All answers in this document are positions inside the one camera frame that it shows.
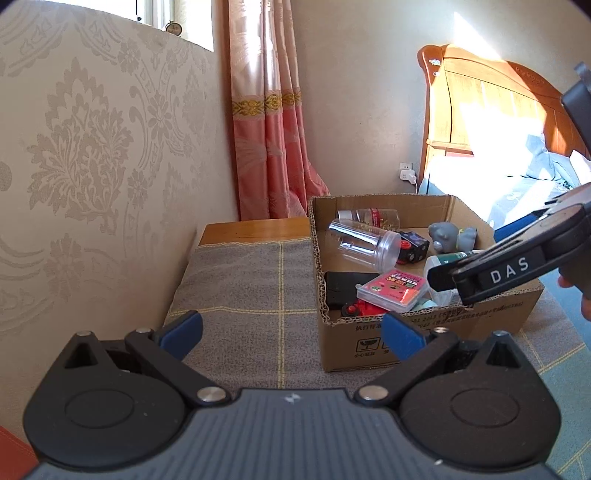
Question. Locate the blue pillow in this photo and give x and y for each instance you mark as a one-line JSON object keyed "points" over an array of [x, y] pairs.
{"points": [[545, 157]]}

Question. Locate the white wall socket plug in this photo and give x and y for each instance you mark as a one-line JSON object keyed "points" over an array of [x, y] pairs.
{"points": [[406, 170]]}

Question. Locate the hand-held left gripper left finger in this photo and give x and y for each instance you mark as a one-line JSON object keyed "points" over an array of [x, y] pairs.
{"points": [[180, 332]]}

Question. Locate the wooden bed headboard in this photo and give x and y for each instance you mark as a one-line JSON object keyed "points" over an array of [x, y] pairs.
{"points": [[461, 101]]}

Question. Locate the small round clock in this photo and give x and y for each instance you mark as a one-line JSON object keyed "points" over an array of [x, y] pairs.
{"points": [[174, 27]]}

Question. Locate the green and white bottle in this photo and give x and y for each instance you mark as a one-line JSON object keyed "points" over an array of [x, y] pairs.
{"points": [[434, 267]]}

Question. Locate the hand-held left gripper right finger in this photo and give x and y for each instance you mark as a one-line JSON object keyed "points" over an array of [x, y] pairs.
{"points": [[401, 334]]}

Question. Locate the pink curtain gold band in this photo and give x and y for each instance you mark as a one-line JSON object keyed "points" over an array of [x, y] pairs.
{"points": [[268, 138]]}

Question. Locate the person's right hand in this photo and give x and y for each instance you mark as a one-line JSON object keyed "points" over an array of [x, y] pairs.
{"points": [[585, 300]]}

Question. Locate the blue floral bedsheet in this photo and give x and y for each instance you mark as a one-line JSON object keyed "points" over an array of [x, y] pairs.
{"points": [[512, 203]]}

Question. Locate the window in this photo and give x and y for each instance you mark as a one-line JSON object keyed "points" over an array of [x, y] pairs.
{"points": [[184, 18]]}

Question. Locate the clear plastic jar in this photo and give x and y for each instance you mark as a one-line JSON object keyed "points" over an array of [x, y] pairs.
{"points": [[364, 242]]}

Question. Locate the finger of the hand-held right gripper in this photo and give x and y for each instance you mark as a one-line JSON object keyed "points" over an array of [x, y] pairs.
{"points": [[443, 277]]}

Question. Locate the grey cat toy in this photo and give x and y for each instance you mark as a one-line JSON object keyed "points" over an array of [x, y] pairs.
{"points": [[450, 235]]}

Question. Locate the white pillow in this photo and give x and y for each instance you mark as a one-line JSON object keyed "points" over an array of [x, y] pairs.
{"points": [[582, 170]]}

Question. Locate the orange pink patterned curtain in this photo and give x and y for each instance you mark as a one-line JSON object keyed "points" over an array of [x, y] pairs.
{"points": [[14, 452]]}

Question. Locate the black case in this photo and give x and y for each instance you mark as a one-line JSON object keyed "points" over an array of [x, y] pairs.
{"points": [[344, 288]]}

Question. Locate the dark blue fidget cube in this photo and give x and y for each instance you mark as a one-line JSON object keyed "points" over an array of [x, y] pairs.
{"points": [[413, 247]]}

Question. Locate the pink card case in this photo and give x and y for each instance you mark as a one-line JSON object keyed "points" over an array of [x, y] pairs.
{"points": [[392, 288]]}

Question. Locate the yellow capsule bottle silver cap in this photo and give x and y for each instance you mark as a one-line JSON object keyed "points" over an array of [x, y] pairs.
{"points": [[374, 216]]}

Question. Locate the grey green checked tablecloth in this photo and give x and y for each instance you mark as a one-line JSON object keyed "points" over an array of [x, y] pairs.
{"points": [[240, 286]]}

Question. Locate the brown cardboard box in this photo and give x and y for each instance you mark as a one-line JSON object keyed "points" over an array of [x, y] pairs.
{"points": [[485, 323]]}

